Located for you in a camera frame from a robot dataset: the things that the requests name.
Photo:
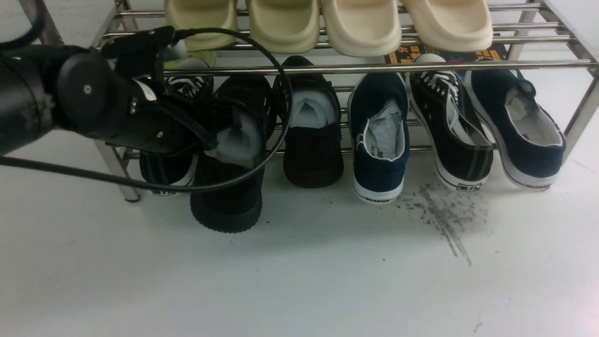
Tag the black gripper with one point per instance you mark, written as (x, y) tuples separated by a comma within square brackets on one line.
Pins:
[(166, 118)]

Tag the black mesh sneaker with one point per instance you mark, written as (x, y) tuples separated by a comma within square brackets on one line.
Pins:
[(241, 118), (313, 155)]

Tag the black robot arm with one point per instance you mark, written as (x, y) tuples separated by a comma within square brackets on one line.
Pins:
[(119, 100)]

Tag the stainless steel shoe rack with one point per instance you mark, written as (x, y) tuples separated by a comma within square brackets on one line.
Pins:
[(121, 21)]

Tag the black canvas sneaker left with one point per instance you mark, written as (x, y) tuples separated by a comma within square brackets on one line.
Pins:
[(180, 169)]

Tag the black canvas sneaker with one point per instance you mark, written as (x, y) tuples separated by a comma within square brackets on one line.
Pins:
[(180, 169), (462, 152)]

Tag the navy Warrior sneaker left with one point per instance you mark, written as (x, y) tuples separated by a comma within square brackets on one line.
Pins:
[(377, 118)]

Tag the navy warrior sneaker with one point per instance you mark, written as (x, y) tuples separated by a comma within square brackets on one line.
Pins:
[(377, 118), (530, 143)]

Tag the cream foam slipper left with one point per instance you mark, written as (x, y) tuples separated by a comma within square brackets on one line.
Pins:
[(362, 28)]

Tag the cream foam slipper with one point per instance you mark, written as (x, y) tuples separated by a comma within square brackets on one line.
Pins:
[(362, 28), (452, 25)]

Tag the dark colourful book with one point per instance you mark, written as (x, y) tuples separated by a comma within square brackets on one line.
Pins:
[(406, 54)]

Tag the cream foam slipper right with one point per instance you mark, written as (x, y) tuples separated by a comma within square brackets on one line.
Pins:
[(452, 25)]

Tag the black canvas sneaker right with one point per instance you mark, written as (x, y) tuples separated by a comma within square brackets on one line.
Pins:
[(462, 152)]

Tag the navy Warrior sneaker right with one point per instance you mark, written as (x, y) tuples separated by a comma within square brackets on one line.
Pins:
[(530, 143)]

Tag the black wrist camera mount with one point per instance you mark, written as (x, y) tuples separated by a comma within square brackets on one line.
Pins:
[(140, 44)]

